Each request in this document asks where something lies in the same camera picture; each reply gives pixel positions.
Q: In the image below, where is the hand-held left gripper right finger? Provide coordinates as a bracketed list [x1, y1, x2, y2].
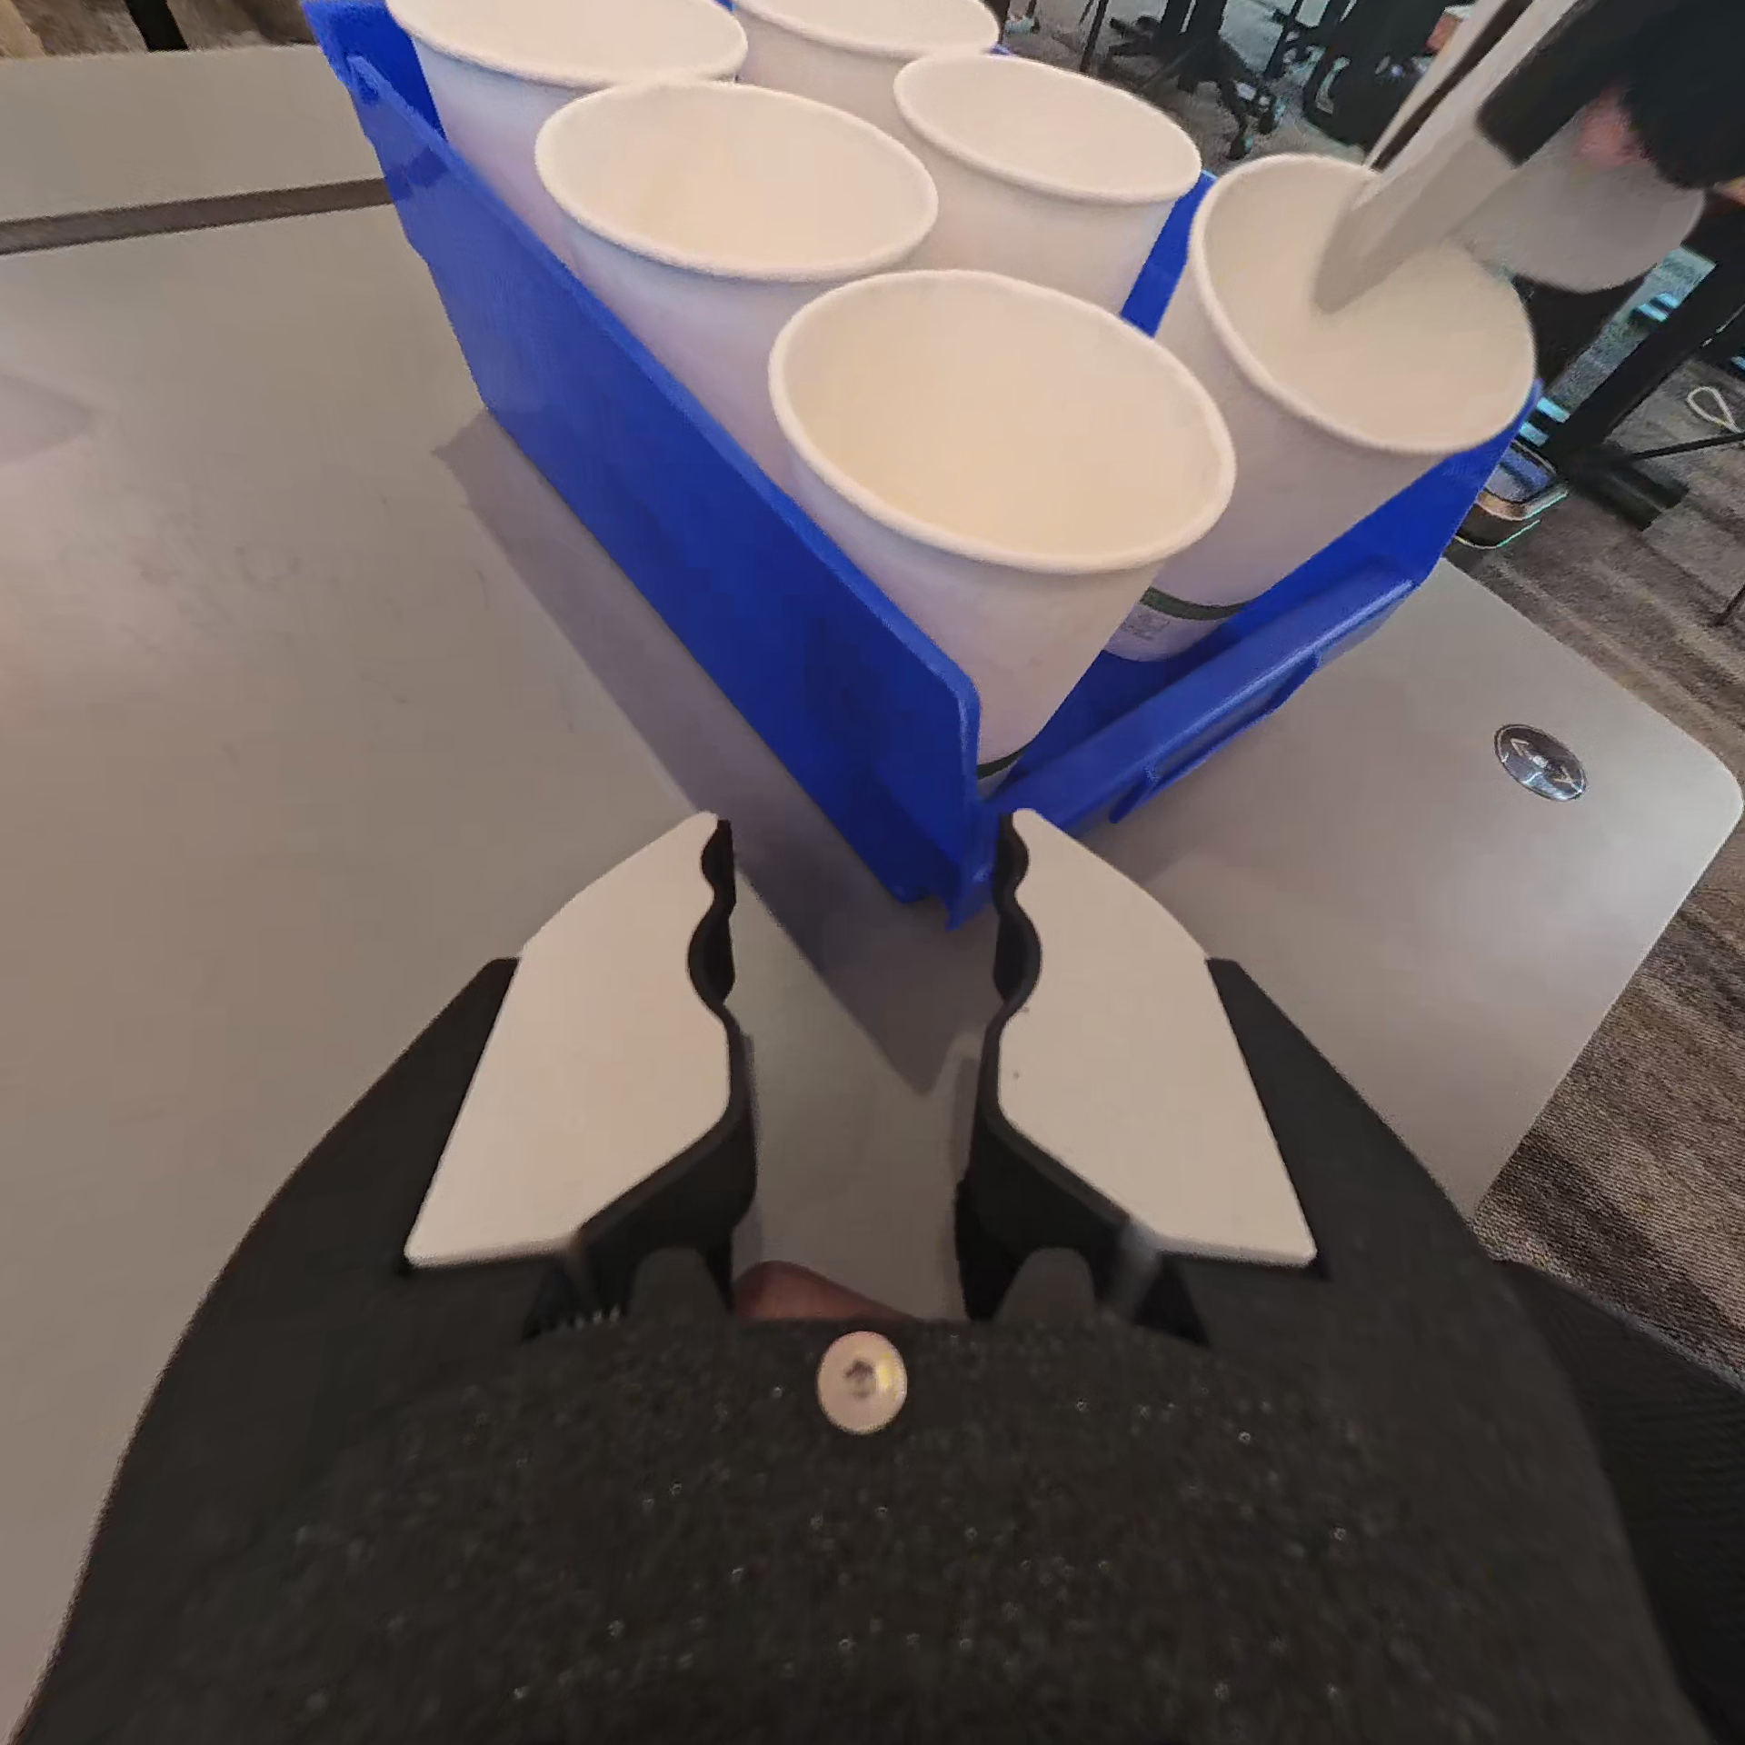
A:
[954, 807, 1318, 1322]

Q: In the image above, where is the person's left hand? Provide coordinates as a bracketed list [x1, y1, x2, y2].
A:
[735, 1260, 904, 1322]

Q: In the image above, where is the person's right hand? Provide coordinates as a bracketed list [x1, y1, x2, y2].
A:
[1568, 98, 1660, 175]

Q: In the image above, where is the round metal table fitting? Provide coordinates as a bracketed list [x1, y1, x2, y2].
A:
[1491, 722, 1591, 804]

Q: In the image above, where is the set of white paper cups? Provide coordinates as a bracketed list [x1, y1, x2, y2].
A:
[385, 0, 1237, 785]

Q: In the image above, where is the black office chair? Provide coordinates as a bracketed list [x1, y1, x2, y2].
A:
[1499, 1260, 1745, 1719]
[1097, 0, 1286, 154]

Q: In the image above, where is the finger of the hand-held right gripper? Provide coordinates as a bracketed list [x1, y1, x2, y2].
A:
[1313, 0, 1709, 315]

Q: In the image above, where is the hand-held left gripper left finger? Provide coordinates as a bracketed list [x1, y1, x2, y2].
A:
[405, 812, 758, 1332]

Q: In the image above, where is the blue plastic bin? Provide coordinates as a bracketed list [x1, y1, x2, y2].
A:
[299, 0, 1546, 928]

